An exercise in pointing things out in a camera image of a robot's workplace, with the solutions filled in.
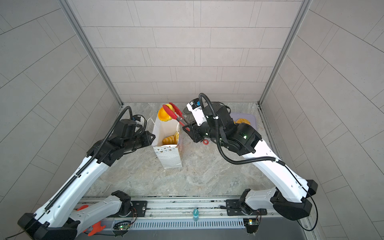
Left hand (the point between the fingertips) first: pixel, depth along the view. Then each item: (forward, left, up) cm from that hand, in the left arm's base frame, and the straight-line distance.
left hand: (159, 135), depth 71 cm
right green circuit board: (-32, -45, -24) cm, 60 cm away
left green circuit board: (-35, +13, -19) cm, 42 cm away
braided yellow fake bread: (+6, -6, -13) cm, 15 cm away
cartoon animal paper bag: (-7, -5, -8) cm, 11 cm away
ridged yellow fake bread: (+6, -4, -16) cm, 18 cm away
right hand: (-4, -14, +13) cm, 19 cm away
